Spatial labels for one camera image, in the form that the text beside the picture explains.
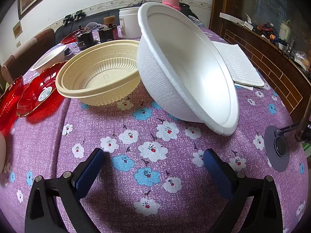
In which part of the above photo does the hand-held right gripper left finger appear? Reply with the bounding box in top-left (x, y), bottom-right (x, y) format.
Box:
top-left (25, 148), bottom-right (105, 233)

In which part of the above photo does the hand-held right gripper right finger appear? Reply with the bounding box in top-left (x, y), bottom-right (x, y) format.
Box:
top-left (203, 148), bottom-right (284, 233)

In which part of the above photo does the beige plastic bowl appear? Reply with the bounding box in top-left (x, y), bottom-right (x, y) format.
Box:
top-left (59, 39), bottom-right (141, 95)
top-left (55, 73), bottom-right (142, 106)

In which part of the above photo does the red glass plate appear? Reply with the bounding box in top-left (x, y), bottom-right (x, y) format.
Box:
top-left (0, 75), bottom-right (24, 133)
top-left (17, 63), bottom-right (71, 117)

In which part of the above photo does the large white paper bowl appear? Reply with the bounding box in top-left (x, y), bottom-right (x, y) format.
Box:
top-left (136, 2), bottom-right (240, 136)

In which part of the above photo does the purple floral tablecloth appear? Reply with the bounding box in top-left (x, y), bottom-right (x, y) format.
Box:
top-left (0, 26), bottom-right (307, 233)

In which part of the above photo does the pale round object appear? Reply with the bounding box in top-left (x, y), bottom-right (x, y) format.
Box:
top-left (0, 133), bottom-right (7, 173)

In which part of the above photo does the lined paper notebook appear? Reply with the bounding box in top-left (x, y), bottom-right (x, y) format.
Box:
top-left (211, 41), bottom-right (265, 91)

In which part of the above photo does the small white bowl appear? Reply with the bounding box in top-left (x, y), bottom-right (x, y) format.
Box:
top-left (31, 45), bottom-right (69, 72)

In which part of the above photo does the wooden sideboard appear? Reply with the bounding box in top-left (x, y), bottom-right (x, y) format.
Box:
top-left (217, 12), bottom-right (311, 125)

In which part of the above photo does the black round device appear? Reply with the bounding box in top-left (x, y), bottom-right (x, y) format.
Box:
top-left (76, 30), bottom-right (94, 51)

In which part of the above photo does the red scalloped plate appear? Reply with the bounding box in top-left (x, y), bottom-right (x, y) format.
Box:
top-left (60, 30), bottom-right (82, 44)

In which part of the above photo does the brown chair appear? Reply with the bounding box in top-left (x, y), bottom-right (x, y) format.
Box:
top-left (1, 28), bottom-right (55, 84)

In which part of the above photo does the black device with wooden knob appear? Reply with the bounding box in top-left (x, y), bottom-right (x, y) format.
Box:
top-left (98, 16), bottom-right (117, 43)

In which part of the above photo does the clear bag of food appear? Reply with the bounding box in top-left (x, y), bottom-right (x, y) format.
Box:
top-left (294, 51), bottom-right (311, 70)

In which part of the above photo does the white plastic jar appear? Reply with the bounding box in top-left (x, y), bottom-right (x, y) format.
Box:
top-left (119, 7), bottom-right (142, 40)

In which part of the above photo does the patterned plastic bag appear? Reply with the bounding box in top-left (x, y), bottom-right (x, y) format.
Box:
top-left (188, 15), bottom-right (204, 28)

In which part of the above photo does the black leather sofa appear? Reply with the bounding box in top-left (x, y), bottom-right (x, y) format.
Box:
top-left (54, 3), bottom-right (146, 46)

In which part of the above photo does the white flat box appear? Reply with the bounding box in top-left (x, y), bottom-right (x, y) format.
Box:
top-left (220, 12), bottom-right (240, 21)

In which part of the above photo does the small wall sticker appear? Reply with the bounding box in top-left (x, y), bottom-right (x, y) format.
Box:
top-left (12, 21), bottom-right (22, 39)

